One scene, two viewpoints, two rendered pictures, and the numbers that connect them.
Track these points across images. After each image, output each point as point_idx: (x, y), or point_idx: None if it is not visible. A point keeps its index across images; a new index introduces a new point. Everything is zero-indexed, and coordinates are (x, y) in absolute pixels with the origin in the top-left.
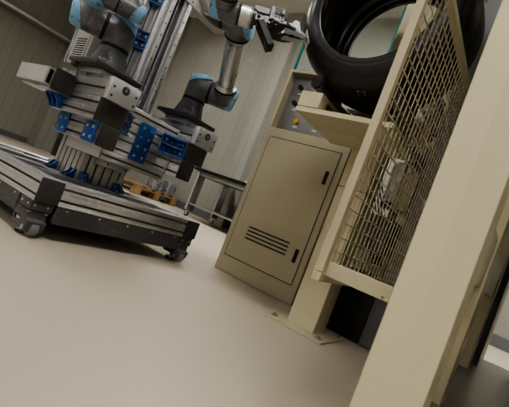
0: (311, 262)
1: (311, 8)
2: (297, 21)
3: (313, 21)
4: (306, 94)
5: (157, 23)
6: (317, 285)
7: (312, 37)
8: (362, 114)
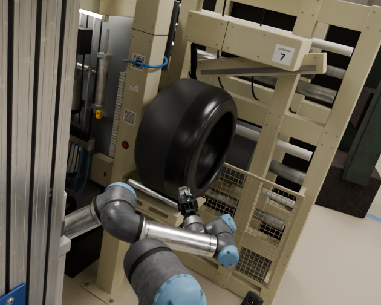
0: (117, 261)
1: (190, 172)
2: (188, 188)
3: (191, 180)
4: (179, 217)
5: (59, 304)
6: (121, 266)
7: (190, 189)
8: (135, 171)
